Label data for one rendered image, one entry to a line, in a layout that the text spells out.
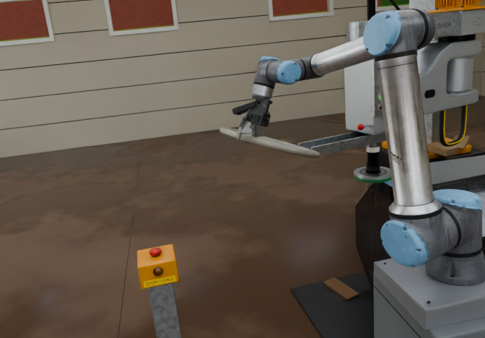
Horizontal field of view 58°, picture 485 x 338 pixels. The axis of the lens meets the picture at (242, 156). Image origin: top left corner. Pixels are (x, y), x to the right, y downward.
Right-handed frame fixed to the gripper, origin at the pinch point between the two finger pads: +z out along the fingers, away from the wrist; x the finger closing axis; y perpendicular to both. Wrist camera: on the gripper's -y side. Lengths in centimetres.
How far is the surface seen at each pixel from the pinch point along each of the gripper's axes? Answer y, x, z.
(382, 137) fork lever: 38, 76, -18
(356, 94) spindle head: 22, 63, -37
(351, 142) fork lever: 28, 58, -11
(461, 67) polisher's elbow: 62, 113, -69
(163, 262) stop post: 15, -56, 40
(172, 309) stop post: 17, -49, 56
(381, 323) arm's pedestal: 73, 5, 51
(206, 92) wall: -392, 503, -40
